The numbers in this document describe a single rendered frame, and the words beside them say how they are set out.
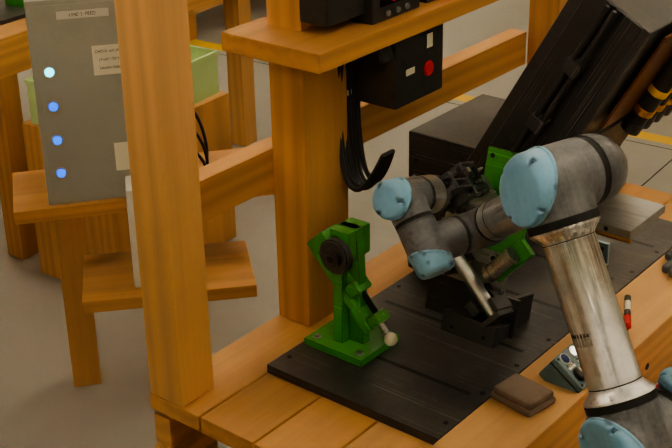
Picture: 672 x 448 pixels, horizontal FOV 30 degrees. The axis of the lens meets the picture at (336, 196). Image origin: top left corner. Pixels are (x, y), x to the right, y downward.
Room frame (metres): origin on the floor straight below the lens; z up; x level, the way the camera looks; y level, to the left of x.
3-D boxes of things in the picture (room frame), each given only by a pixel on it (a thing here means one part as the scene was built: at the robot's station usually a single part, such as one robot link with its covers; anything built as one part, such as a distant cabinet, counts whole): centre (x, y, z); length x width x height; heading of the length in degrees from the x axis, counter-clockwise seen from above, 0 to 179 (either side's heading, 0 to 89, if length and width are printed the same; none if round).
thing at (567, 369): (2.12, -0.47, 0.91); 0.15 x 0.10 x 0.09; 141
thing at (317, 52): (2.62, -0.16, 1.52); 0.90 x 0.25 x 0.04; 141
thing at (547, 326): (2.46, -0.36, 0.89); 1.10 x 0.42 x 0.02; 141
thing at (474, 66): (2.69, -0.08, 1.23); 1.30 x 0.05 x 0.09; 141
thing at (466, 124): (2.63, -0.33, 1.07); 0.30 x 0.18 x 0.34; 141
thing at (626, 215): (2.45, -0.49, 1.11); 0.39 x 0.16 x 0.03; 51
